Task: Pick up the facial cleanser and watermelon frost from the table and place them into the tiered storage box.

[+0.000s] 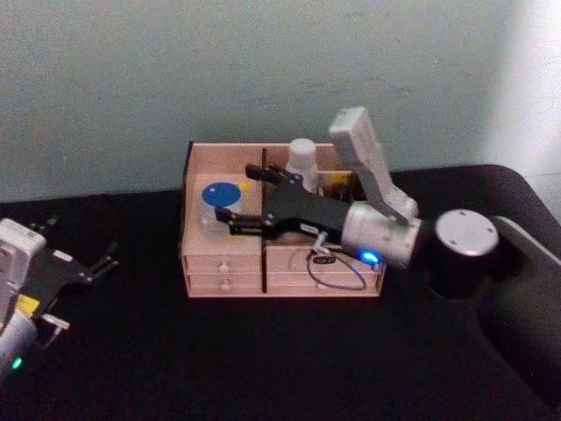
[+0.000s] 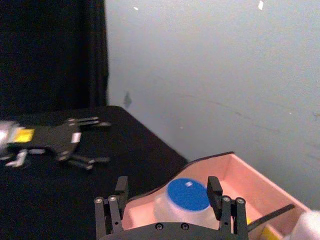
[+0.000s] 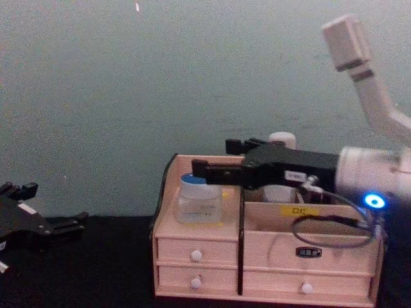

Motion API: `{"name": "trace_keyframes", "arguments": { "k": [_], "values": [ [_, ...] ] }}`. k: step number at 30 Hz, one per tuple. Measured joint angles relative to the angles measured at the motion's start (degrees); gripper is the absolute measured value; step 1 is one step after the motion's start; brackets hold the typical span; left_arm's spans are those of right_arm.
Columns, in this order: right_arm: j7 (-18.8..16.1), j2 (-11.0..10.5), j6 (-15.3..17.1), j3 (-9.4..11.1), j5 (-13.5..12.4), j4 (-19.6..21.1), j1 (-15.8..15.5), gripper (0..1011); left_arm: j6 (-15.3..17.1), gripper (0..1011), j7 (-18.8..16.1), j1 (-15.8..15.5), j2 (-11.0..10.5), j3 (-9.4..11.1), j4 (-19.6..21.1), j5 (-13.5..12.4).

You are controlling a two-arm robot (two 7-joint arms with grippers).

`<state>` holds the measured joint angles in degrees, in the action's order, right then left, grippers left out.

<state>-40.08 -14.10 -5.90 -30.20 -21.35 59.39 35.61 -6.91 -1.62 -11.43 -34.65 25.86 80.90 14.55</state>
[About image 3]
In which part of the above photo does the wide low wooden drawer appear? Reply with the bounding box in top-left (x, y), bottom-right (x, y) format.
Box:
top-left (243, 270), bottom-right (374, 298)

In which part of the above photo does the clear jar with blue lid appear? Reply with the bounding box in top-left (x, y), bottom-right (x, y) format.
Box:
top-left (177, 173), bottom-right (223, 226)

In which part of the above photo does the black table cloth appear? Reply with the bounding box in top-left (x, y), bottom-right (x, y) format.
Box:
top-left (0, 214), bottom-right (411, 308)

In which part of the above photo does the white bottle cap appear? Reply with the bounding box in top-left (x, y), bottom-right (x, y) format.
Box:
top-left (268, 132), bottom-right (297, 150)

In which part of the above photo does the pale wooden desk organizer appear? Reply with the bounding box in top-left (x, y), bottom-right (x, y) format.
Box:
top-left (148, 153), bottom-right (387, 308)

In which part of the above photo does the small wooden drawer white knob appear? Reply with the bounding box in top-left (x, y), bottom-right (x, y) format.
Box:
top-left (157, 237), bottom-right (239, 265)
top-left (157, 265), bottom-right (239, 291)

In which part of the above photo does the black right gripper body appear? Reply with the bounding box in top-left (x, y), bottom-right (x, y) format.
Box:
top-left (242, 143), bottom-right (340, 191)

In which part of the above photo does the thin dark gripper cable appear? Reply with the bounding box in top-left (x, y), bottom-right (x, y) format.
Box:
top-left (290, 175), bottom-right (387, 250)

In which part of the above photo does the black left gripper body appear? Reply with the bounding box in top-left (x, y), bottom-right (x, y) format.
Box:
top-left (0, 195), bottom-right (55, 253)

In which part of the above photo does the white round container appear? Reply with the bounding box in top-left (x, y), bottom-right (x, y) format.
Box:
top-left (263, 185), bottom-right (297, 203)

